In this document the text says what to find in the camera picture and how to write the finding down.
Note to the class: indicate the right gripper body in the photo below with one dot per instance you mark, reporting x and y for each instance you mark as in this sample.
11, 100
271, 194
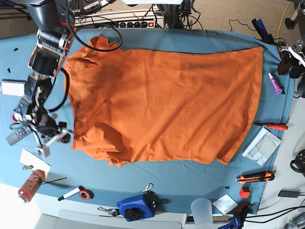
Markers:
47, 133

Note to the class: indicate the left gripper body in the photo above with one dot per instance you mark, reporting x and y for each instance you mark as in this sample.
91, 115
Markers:
296, 52

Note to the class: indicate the orange t-shirt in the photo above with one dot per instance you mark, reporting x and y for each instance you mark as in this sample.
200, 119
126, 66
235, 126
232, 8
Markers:
145, 105

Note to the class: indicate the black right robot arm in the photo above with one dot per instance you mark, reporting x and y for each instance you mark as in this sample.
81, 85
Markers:
53, 45

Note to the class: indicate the grey remote control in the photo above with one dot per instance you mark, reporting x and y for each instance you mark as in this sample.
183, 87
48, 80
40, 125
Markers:
18, 135

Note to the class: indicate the purple glue tube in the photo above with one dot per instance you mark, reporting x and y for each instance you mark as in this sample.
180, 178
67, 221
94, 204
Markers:
277, 88

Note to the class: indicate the purple tape roll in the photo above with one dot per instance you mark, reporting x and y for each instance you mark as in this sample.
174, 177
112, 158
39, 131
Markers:
14, 119

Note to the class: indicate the blue table cloth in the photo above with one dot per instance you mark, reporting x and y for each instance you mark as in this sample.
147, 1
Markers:
179, 183

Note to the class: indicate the AA battery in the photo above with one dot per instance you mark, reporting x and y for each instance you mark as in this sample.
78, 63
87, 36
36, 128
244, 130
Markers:
26, 167

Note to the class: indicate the black white marker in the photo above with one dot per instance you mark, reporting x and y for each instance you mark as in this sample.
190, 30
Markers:
71, 193

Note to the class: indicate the red screwdriver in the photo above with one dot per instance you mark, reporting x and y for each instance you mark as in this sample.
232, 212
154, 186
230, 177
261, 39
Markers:
281, 127

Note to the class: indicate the red tape roll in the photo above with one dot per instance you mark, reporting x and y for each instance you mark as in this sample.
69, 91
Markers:
85, 194

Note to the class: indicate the white box with barcode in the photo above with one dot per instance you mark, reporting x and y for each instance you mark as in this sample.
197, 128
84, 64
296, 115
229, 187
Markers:
13, 88

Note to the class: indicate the white paper booklet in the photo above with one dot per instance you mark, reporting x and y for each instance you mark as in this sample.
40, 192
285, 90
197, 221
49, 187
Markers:
262, 147

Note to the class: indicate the silver carabiner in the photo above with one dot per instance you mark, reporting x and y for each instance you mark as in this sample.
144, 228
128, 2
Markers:
148, 188

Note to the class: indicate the blue plastic device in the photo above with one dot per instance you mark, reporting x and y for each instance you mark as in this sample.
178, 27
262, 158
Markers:
139, 207

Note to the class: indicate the orange black utility knife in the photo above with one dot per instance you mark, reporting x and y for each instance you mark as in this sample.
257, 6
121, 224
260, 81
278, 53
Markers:
256, 177

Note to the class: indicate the power strip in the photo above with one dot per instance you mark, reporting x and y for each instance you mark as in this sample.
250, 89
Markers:
120, 24

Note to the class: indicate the red cube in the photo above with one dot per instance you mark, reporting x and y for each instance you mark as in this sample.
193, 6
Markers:
244, 192

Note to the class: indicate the small white note card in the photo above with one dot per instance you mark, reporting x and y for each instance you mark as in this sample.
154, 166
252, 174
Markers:
225, 204

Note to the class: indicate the translucent plastic cup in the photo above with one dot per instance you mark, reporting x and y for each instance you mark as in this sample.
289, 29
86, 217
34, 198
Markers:
202, 213

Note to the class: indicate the blue clamp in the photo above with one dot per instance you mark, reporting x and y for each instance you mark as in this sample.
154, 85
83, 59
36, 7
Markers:
238, 219

